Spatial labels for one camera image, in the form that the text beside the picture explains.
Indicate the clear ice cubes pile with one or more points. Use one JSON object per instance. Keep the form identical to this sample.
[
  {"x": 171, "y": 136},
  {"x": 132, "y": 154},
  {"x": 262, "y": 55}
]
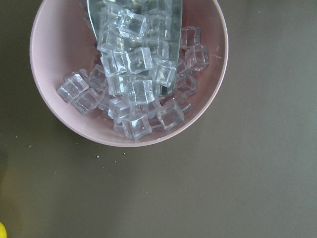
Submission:
[{"x": 141, "y": 112}]

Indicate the metal ice scoop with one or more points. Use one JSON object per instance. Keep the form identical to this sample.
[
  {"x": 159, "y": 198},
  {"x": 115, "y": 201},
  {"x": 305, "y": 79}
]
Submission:
[{"x": 138, "y": 40}]

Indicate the pink bowl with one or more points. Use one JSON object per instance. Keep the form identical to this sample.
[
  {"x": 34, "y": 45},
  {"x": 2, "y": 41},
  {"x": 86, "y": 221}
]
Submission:
[{"x": 61, "y": 42}]

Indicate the yellow lemon near strawberry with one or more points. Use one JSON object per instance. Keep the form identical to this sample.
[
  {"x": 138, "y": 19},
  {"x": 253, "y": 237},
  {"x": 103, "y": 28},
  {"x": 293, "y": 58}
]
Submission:
[{"x": 3, "y": 233}]

